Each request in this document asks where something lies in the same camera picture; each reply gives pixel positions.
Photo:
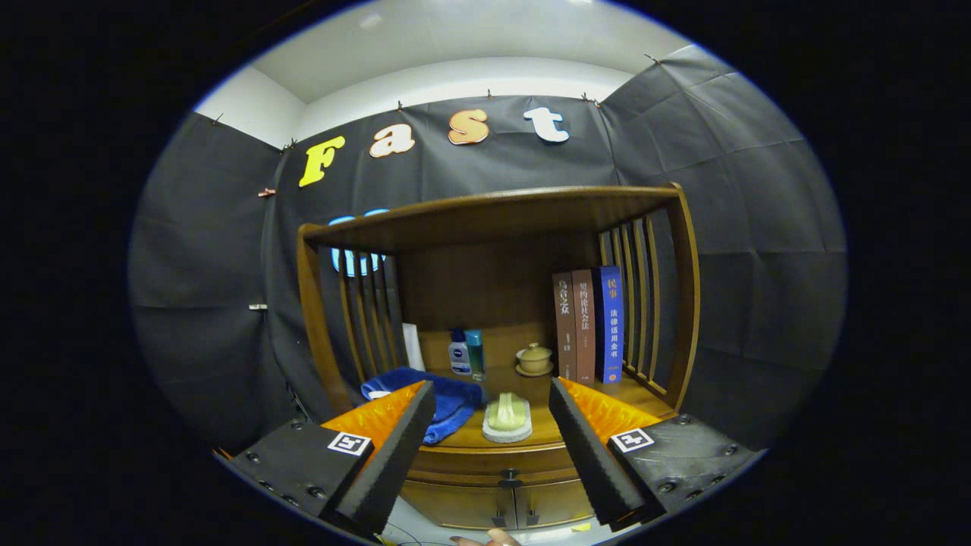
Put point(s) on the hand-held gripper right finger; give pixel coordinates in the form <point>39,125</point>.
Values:
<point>588,447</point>

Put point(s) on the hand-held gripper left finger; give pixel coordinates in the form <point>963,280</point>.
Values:
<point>394,447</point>

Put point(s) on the wooden drawer with black knob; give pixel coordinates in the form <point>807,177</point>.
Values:
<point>470,461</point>

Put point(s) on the green scrub brush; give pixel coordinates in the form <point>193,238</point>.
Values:
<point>507,413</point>

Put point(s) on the wooden cabinet door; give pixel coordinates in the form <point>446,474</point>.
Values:
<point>455,504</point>
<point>554,504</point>

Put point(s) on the wooden countertop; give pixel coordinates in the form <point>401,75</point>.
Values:
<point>470,436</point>

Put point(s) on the brown wooden cabinet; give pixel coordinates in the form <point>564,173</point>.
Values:
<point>485,280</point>

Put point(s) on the blue folded towel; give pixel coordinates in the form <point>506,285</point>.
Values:
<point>455,402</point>

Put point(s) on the white tube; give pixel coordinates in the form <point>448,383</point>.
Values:
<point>413,347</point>

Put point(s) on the beige lidded teacup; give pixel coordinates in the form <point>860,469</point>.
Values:
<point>535,360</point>

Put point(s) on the white bottle with blue cap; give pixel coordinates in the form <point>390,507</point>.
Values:
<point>459,358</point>

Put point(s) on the teal clear bottle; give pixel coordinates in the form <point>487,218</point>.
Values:
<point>476,358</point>

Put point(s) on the reddish brown book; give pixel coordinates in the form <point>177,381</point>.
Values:
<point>584,326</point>

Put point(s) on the blue book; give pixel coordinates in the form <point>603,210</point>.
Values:
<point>611,326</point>

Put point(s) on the dark brown book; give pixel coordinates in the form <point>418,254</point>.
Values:
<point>564,326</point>

